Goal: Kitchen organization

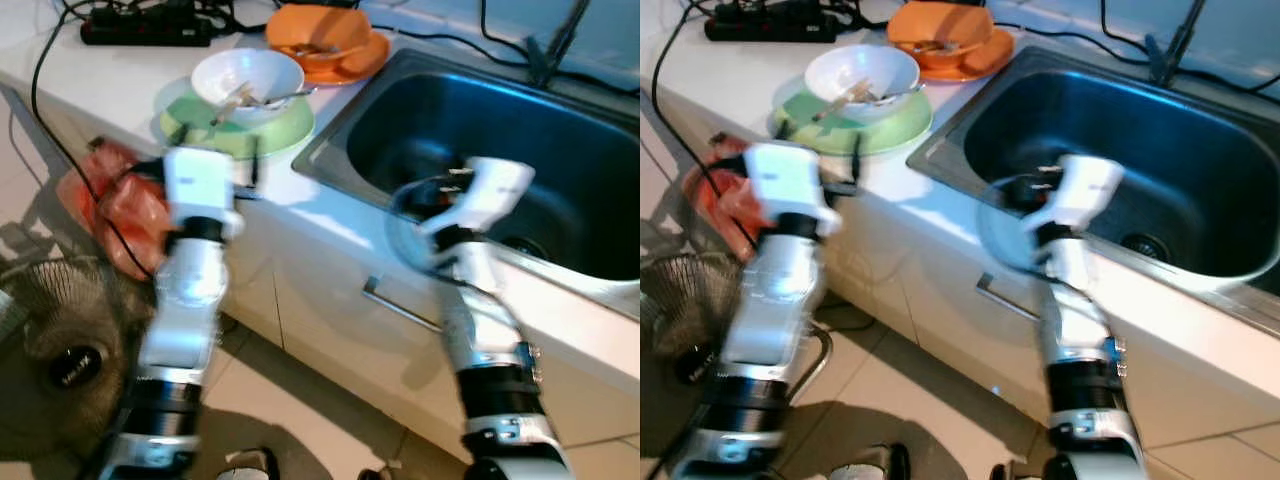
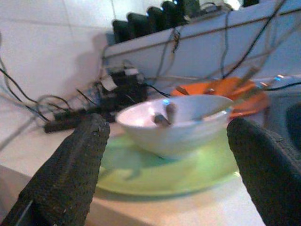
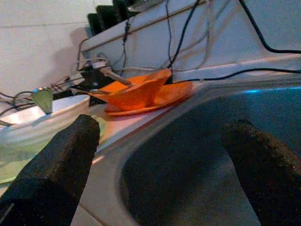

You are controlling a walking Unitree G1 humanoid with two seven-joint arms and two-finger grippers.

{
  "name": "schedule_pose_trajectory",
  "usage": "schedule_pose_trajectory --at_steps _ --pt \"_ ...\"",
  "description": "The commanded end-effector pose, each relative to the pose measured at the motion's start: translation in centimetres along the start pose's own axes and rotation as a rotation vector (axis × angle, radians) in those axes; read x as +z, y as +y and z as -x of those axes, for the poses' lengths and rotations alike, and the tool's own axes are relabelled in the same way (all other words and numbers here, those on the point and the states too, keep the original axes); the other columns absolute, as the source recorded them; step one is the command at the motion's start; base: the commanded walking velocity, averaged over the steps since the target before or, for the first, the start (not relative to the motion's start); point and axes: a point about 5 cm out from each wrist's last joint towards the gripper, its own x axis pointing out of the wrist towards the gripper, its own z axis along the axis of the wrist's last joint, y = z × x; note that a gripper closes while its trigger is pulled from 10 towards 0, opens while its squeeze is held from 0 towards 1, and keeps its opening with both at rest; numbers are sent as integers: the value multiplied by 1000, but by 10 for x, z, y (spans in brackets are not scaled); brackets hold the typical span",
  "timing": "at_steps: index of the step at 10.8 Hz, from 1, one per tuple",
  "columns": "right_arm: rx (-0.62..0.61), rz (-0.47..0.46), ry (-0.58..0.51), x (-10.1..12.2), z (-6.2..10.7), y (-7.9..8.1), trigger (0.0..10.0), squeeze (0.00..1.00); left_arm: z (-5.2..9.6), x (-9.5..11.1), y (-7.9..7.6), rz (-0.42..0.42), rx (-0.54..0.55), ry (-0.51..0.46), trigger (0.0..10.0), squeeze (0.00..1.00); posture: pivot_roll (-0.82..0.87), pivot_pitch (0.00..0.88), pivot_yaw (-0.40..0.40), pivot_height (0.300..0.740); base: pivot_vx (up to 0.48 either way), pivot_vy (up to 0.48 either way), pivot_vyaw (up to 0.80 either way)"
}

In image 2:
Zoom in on large black power brick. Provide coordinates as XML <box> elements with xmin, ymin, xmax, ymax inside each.
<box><xmin>94</xmin><ymin>68</ymin><xmax>149</xmax><ymax>111</ymax></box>

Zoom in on white ceramic bowl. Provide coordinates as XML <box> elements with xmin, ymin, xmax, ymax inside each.
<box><xmin>116</xmin><ymin>95</ymin><xmax>235</xmax><ymax>159</ymax></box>

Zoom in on black battery charger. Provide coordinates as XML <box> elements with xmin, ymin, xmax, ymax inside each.
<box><xmin>147</xmin><ymin>6</ymin><xmax>166</xmax><ymax>33</ymax></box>
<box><xmin>161</xmin><ymin>0</ymin><xmax>188</xmax><ymax>29</ymax></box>
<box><xmin>112</xmin><ymin>20</ymin><xmax>132</xmax><ymax>44</ymax></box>
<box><xmin>127</xmin><ymin>13</ymin><xmax>151</xmax><ymax>39</ymax></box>

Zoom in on stainless steel sink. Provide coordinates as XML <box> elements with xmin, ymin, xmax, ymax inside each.
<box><xmin>265</xmin><ymin>77</ymin><xmax>301</xmax><ymax>151</ymax></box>

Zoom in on black power strip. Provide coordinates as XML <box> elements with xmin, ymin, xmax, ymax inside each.
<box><xmin>44</xmin><ymin>110</ymin><xmax>113</xmax><ymax>134</ymax></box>

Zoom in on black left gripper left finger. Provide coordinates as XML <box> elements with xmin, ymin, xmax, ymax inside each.
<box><xmin>0</xmin><ymin>113</ymin><xmax>111</xmax><ymax>226</ymax></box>

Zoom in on orange bowl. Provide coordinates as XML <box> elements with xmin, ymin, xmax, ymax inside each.
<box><xmin>171</xmin><ymin>77</ymin><xmax>257</xmax><ymax>99</ymax></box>

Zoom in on green plate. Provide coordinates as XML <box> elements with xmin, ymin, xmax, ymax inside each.
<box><xmin>96</xmin><ymin>131</ymin><xmax>242</xmax><ymax>197</ymax></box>

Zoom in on knotted dark cable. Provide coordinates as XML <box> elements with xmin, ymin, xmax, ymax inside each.
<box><xmin>155</xmin><ymin>27</ymin><xmax>182</xmax><ymax>83</ymax></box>

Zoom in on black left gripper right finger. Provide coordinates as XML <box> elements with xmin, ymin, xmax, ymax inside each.
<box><xmin>227</xmin><ymin>117</ymin><xmax>301</xmax><ymax>226</ymax></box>

